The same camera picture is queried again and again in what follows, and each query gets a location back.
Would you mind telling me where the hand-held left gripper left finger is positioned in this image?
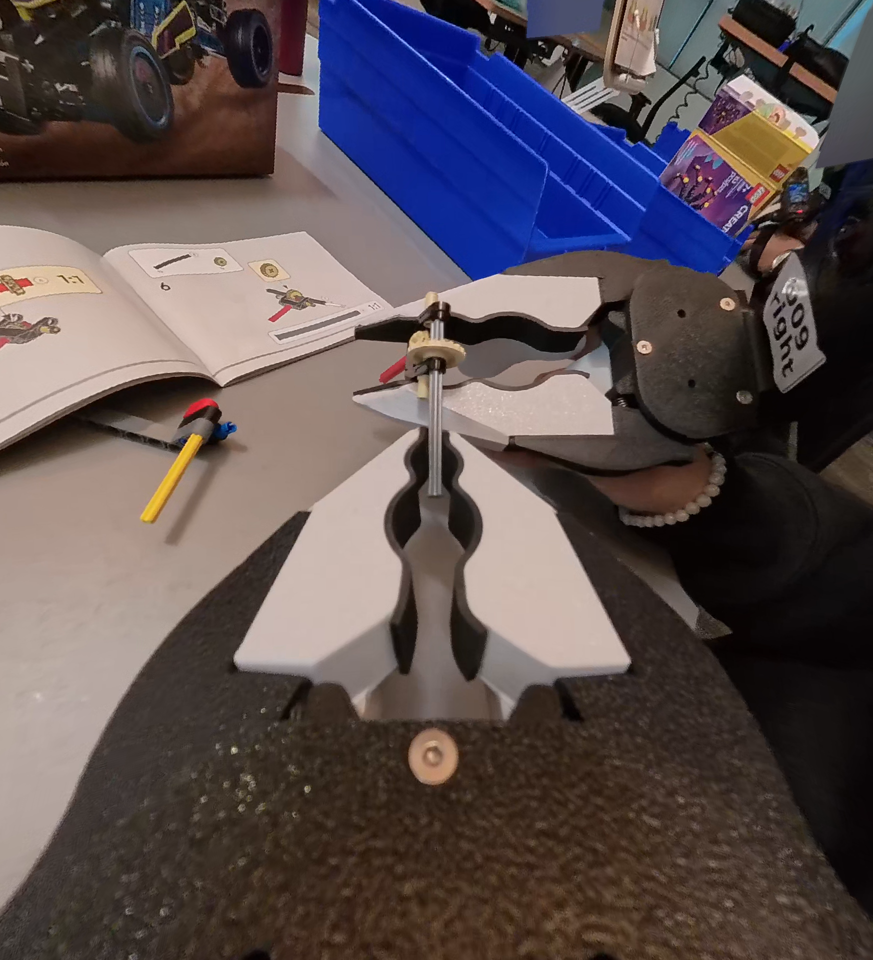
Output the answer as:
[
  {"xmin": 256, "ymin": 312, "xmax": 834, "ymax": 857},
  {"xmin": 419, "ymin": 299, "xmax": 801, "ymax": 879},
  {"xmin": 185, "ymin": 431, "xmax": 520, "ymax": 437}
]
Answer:
[{"xmin": 234, "ymin": 431, "xmax": 419, "ymax": 714}]

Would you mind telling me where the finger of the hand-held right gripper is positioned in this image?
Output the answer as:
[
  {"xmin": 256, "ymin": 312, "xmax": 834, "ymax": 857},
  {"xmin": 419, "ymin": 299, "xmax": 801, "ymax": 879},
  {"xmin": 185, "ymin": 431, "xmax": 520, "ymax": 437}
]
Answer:
[
  {"xmin": 354, "ymin": 273, "xmax": 609, "ymax": 357},
  {"xmin": 351, "ymin": 351, "xmax": 619, "ymax": 453}
]

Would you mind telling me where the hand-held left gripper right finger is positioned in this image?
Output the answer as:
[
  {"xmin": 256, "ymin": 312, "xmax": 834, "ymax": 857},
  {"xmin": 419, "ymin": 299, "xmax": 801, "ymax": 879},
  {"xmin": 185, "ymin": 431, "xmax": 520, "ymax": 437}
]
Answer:
[{"xmin": 441, "ymin": 432, "xmax": 634, "ymax": 715}]

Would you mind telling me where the grey axle gear assembly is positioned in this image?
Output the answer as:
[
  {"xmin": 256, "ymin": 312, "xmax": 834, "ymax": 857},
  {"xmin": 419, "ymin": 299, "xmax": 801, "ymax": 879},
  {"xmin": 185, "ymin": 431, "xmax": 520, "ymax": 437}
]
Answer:
[{"xmin": 378, "ymin": 292, "xmax": 469, "ymax": 400}]

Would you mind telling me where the person's right forearm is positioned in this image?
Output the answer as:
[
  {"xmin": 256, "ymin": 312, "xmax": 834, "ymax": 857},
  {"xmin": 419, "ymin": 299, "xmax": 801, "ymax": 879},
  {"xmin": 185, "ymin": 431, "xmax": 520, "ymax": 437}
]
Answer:
[{"xmin": 654, "ymin": 450, "xmax": 873, "ymax": 646}]

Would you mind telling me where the purple lego box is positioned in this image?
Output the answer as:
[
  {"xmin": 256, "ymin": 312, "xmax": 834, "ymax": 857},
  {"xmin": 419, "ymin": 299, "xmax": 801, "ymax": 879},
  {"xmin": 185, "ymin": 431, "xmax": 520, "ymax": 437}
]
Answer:
[{"xmin": 660, "ymin": 127, "xmax": 777, "ymax": 238}]

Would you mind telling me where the yellow axle lego subassembly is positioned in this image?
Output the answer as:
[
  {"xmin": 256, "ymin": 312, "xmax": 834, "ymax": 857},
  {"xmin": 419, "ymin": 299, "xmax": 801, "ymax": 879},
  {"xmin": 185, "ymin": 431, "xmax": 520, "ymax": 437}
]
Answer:
[{"xmin": 140, "ymin": 399, "xmax": 240, "ymax": 525}]

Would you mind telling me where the yellow lego box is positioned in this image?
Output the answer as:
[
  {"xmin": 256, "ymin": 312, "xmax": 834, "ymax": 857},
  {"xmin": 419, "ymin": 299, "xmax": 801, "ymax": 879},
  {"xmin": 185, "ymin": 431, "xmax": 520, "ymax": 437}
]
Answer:
[{"xmin": 695, "ymin": 73, "xmax": 822, "ymax": 190}]

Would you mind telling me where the lego instruction booklet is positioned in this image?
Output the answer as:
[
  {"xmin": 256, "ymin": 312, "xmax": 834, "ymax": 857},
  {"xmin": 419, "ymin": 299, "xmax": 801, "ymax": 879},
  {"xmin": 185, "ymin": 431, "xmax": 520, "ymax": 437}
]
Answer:
[{"xmin": 0, "ymin": 225, "xmax": 395, "ymax": 474}]

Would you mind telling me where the lego set box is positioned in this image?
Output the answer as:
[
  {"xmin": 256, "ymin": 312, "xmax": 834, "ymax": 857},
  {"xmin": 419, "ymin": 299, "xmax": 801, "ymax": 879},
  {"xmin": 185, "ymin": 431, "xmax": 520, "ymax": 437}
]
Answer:
[{"xmin": 0, "ymin": 0, "xmax": 310, "ymax": 184}]

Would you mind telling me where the person's right hand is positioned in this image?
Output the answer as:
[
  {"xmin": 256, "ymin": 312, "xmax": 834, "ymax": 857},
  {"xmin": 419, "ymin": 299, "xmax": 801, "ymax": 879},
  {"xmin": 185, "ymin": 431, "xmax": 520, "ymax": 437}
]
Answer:
[{"xmin": 549, "ymin": 448, "xmax": 709, "ymax": 520}]

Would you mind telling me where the blue plastic bin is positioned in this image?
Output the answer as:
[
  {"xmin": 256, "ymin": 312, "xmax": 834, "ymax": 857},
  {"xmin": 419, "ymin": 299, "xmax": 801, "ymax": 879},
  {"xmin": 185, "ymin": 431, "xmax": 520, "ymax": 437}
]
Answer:
[
  {"xmin": 318, "ymin": 0, "xmax": 633, "ymax": 280},
  {"xmin": 481, "ymin": 52, "xmax": 747, "ymax": 276}
]

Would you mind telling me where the black office chair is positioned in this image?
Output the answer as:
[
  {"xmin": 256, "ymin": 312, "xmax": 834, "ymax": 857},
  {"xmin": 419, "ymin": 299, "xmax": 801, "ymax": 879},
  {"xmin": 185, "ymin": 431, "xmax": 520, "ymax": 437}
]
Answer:
[{"xmin": 594, "ymin": 56, "xmax": 708, "ymax": 145}]

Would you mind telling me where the upright cardboard board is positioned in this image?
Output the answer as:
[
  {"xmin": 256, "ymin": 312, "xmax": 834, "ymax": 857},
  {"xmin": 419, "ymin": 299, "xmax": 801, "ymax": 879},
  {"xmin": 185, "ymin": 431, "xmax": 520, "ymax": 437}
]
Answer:
[{"xmin": 603, "ymin": 0, "xmax": 664, "ymax": 96}]

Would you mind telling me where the wooden desk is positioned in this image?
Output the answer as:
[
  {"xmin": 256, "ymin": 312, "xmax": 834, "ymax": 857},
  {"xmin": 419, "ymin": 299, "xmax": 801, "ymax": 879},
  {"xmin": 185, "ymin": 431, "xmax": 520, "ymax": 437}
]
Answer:
[{"xmin": 717, "ymin": 15, "xmax": 841, "ymax": 103}]

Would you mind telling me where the white bead bracelet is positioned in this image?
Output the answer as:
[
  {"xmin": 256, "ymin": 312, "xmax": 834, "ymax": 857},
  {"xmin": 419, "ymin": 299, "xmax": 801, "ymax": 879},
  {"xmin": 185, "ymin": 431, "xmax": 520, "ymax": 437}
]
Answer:
[{"xmin": 618, "ymin": 448, "xmax": 729, "ymax": 529}]

